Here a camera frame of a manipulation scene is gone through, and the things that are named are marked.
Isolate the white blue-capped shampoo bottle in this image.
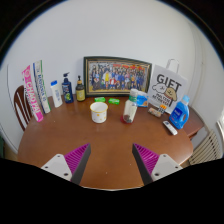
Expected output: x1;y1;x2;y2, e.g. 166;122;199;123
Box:
50;80;64;108

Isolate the brown wooden chair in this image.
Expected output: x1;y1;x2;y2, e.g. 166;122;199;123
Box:
13;85;34;132

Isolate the long green white box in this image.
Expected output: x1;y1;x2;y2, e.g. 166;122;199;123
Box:
32;59;52;115

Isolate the white remote control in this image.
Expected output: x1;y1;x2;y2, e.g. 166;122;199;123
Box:
162;120;179;136

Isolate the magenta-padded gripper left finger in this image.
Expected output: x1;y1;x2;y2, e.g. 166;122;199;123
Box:
40;143;92;186

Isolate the framed group photo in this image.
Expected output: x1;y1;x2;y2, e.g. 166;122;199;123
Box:
83;56;153;98

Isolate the blue tissue pack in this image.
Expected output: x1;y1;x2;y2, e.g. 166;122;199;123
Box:
135;90;150;108

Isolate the small wrapped snack packet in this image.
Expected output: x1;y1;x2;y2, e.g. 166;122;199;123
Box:
147;106;163;118

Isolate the white radiator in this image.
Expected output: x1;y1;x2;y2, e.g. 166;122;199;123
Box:
189;129;221;166

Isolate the flat round red coaster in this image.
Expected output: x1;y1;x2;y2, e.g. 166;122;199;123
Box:
120;114;135;125

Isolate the white yellow-rimmed cup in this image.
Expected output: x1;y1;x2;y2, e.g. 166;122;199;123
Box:
89;101;109;124

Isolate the amber pump bottle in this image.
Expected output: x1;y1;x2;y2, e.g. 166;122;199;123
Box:
75;75;87;102

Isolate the white paper gift bag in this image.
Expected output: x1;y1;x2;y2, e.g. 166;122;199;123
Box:
147;58;189;115

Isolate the clear green-labelled drink bottle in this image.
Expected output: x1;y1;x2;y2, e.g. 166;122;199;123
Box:
121;88;139;124

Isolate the dark blue pump bottle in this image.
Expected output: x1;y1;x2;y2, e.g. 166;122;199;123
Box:
61;72;75;104

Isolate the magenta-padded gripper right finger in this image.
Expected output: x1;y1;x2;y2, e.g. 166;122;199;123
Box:
131;143;184;186

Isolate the colourful puzzle cube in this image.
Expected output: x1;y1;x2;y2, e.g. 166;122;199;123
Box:
157;104;167;115

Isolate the blue detergent bottle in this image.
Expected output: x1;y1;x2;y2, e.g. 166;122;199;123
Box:
168;95;191;130

